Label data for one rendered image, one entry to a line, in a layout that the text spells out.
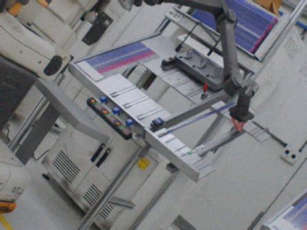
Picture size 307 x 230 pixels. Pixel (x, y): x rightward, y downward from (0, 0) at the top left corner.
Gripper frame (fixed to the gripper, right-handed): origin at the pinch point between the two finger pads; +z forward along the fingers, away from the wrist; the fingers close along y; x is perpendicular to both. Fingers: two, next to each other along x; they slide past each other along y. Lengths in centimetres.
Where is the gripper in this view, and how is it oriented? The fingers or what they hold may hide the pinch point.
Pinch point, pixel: (238, 128)
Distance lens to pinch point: 221.8
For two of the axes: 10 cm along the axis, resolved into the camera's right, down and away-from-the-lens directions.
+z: -1.1, 8.3, 5.5
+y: -6.6, -4.7, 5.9
